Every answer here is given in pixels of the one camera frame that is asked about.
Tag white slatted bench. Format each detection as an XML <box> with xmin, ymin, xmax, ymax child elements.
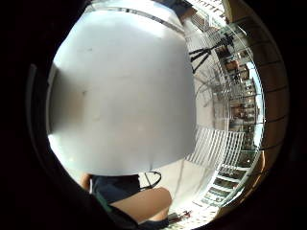
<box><xmin>184</xmin><ymin>125</ymin><xmax>248</xmax><ymax>171</ymax></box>

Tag black tripod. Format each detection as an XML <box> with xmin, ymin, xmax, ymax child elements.
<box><xmin>188</xmin><ymin>33</ymin><xmax>235</xmax><ymax>75</ymax></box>

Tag distant buildings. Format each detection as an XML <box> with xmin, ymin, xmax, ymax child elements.
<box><xmin>224</xmin><ymin>47</ymin><xmax>261</xmax><ymax>151</ymax></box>

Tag black cable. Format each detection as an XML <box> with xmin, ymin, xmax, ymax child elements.
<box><xmin>139</xmin><ymin>171</ymin><xmax>163</xmax><ymax>192</ymax></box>

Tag white wire chair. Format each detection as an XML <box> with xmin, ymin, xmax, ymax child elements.
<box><xmin>193</xmin><ymin>68</ymin><xmax>228</xmax><ymax>108</ymax></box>

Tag glass railing with metal frame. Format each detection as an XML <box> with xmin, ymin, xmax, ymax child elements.
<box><xmin>188</xmin><ymin>17</ymin><xmax>267</xmax><ymax>210</ymax></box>

